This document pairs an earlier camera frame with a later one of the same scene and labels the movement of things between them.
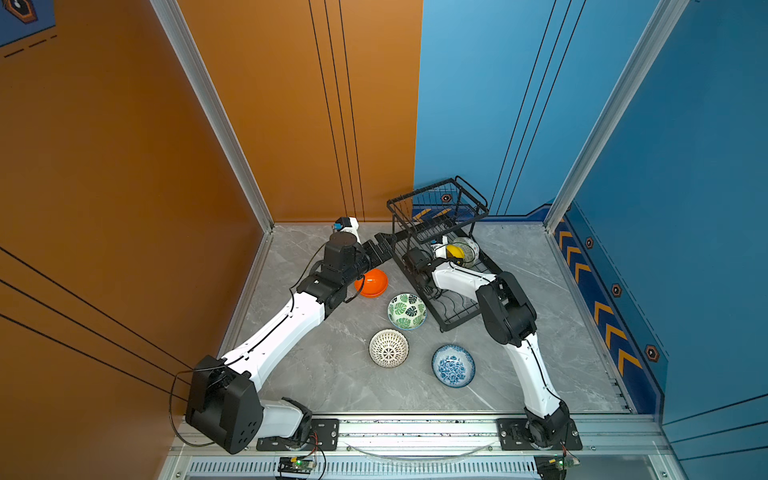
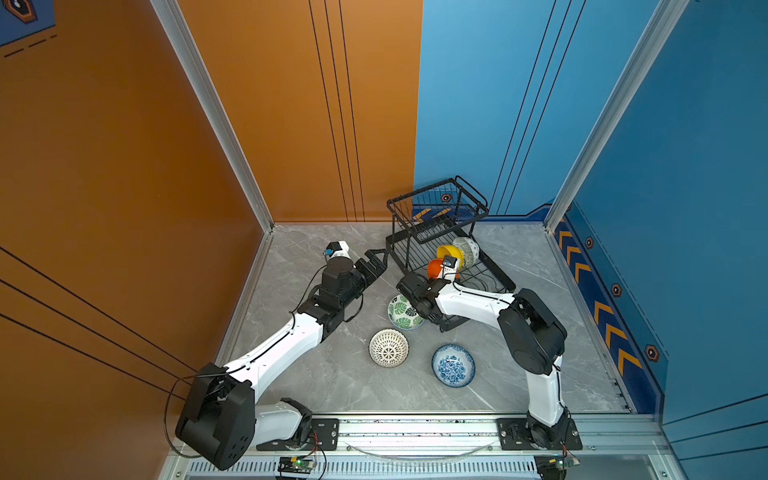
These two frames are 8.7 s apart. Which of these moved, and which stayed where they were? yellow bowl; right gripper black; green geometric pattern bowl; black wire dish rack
Moved: right gripper black
Stayed: yellow bowl; green geometric pattern bowl; black wire dish rack
